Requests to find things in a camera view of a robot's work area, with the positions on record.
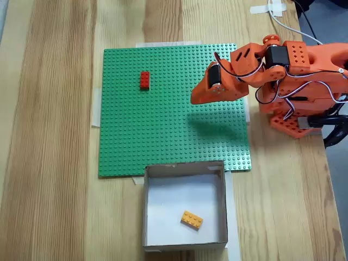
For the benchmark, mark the yellow lego block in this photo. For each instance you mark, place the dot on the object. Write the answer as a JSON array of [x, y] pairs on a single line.
[[192, 220]]

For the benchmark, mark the red lego block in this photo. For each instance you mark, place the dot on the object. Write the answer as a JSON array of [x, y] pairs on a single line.
[[145, 81]]

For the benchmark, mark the green lego baseplate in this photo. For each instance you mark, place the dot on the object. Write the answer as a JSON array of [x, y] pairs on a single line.
[[163, 136]]

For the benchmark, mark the open cardboard box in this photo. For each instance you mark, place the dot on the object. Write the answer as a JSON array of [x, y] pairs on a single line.
[[163, 201]]

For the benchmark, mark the masking tape strip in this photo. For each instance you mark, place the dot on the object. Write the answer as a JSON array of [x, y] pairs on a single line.
[[278, 8], [95, 108], [168, 44], [247, 111], [259, 9], [233, 217], [138, 180]]

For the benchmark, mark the black table clamp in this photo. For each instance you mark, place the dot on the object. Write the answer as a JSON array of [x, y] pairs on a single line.
[[316, 123]]

